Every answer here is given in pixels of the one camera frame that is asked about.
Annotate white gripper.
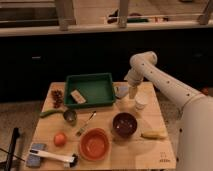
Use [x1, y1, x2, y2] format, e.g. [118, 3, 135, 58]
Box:
[124, 69, 143, 99]

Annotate small grey-blue towel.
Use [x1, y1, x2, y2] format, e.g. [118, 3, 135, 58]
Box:
[115, 86, 129, 99]

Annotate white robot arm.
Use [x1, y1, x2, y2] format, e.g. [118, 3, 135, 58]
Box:
[125, 51, 213, 171]

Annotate green plastic tray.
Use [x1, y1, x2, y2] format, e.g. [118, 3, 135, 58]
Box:
[64, 73, 116, 109]

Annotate stacked white paper cups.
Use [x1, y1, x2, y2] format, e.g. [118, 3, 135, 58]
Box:
[135, 93, 148, 110]

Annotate dark brown bowl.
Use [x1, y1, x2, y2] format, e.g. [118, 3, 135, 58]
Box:
[112, 112, 137, 138]

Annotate yellow banana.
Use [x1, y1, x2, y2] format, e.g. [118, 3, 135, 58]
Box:
[141, 132, 167, 139]

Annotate beige sponge block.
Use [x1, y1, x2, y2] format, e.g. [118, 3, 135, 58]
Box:
[71, 90, 86, 104]

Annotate metal fork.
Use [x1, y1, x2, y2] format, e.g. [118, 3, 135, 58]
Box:
[75, 111, 97, 136]

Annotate orange plastic bowl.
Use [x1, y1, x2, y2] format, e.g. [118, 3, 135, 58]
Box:
[78, 128, 109, 161]

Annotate small metal cup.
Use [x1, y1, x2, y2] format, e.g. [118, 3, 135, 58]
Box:
[63, 110, 77, 125]

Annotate dark red grape bunch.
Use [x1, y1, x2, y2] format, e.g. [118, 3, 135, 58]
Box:
[51, 90, 63, 108]

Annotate orange fruit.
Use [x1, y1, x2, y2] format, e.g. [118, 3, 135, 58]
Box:
[53, 133, 67, 147]

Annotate blue grey sponge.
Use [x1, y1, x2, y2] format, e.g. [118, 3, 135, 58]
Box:
[26, 143, 46, 168]

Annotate black clamp stand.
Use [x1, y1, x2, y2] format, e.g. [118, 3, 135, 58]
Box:
[6, 127, 20, 170]

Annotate white handled dish brush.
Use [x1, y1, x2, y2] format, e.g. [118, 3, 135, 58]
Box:
[29, 149, 78, 167]

